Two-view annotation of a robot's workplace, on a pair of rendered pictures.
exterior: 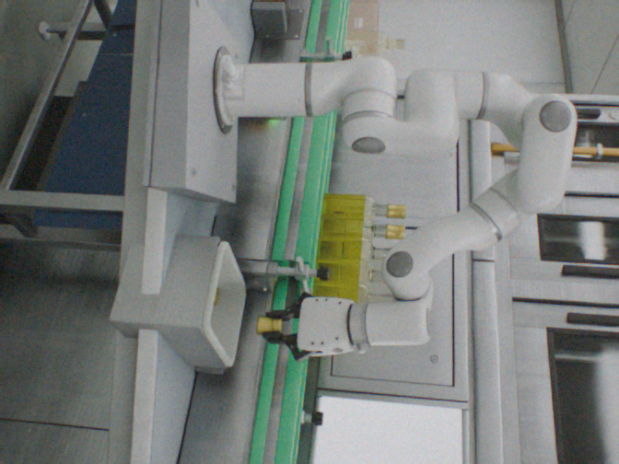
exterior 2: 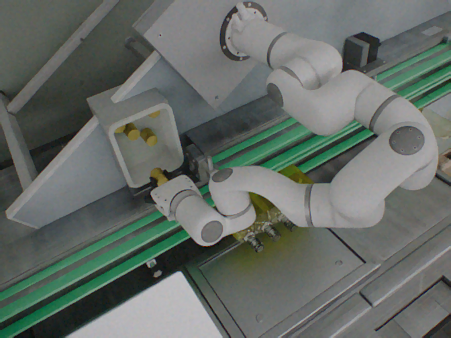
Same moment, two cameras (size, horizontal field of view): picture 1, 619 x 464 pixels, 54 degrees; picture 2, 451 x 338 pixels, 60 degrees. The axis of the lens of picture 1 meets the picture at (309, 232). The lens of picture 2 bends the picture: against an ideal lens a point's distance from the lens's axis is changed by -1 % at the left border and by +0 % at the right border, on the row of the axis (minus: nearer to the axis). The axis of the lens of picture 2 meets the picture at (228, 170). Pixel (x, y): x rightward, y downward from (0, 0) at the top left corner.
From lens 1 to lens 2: 68 cm
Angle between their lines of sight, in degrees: 33
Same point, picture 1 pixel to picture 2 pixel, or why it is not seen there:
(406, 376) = (232, 308)
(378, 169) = not seen: hidden behind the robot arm
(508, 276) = (374, 326)
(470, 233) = (285, 194)
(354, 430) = (172, 303)
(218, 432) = (98, 216)
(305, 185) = (272, 139)
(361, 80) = (305, 51)
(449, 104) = (344, 95)
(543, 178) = (355, 180)
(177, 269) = (134, 99)
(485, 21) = not seen: outside the picture
